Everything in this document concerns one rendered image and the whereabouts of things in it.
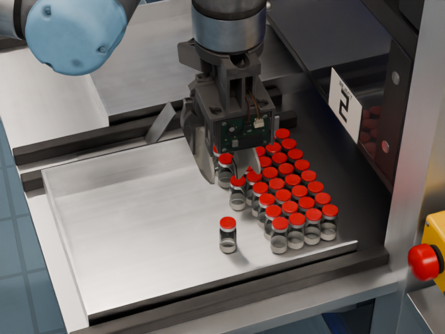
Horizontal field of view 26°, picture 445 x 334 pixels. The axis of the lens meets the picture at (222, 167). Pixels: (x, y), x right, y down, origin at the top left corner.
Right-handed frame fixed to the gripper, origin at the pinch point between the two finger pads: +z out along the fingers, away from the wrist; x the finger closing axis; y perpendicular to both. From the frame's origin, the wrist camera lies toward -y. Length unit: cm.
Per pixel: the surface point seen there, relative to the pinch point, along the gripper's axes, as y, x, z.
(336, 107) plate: -8.5, 17.6, 1.5
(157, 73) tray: -38.0, 0.5, 13.5
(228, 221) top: 0.2, 0.6, 8.9
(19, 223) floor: -101, -25, 102
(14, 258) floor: -90, -28, 102
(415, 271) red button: 19.4, 16.0, 2.4
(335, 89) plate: -9.2, 17.6, -0.9
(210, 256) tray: 1.2, -2.0, 13.5
